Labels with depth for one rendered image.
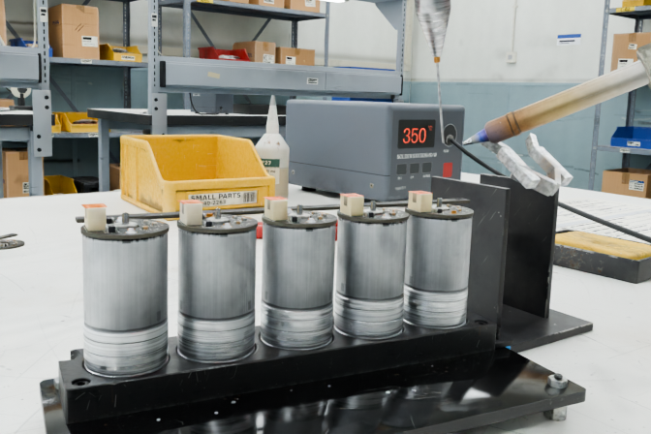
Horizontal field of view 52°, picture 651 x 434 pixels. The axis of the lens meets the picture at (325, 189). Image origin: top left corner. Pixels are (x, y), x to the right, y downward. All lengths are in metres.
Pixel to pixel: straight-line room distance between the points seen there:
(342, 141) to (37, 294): 0.37
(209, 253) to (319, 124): 0.48
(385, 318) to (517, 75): 5.53
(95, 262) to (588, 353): 0.20
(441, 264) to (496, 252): 0.06
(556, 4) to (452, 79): 1.15
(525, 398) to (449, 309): 0.04
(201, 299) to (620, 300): 0.25
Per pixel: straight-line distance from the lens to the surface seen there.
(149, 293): 0.20
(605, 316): 0.36
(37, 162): 2.63
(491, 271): 0.30
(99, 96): 4.87
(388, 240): 0.23
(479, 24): 6.03
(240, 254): 0.21
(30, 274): 0.40
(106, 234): 0.20
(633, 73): 0.23
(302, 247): 0.21
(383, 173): 0.61
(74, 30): 4.40
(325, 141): 0.67
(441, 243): 0.24
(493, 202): 0.30
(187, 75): 2.76
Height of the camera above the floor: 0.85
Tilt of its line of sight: 8 degrees down
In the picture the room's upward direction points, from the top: 2 degrees clockwise
